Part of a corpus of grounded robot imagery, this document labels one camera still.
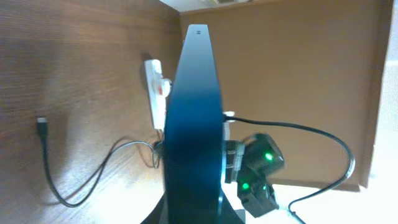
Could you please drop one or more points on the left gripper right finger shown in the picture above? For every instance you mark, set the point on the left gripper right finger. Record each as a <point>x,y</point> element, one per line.
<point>230,216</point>

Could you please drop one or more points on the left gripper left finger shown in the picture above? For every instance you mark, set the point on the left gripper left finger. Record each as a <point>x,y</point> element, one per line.
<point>154,216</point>

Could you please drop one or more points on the blue Galaxy smartphone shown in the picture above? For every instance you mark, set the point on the blue Galaxy smartphone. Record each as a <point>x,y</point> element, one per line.
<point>193,154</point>

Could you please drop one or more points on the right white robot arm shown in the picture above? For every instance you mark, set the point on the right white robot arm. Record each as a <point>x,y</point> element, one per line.
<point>248,163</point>

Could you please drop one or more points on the white power strip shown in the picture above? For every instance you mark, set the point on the white power strip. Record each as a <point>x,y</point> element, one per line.
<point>158,89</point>

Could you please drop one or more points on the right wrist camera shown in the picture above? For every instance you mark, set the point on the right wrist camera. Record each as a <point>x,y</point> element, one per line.
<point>226,129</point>

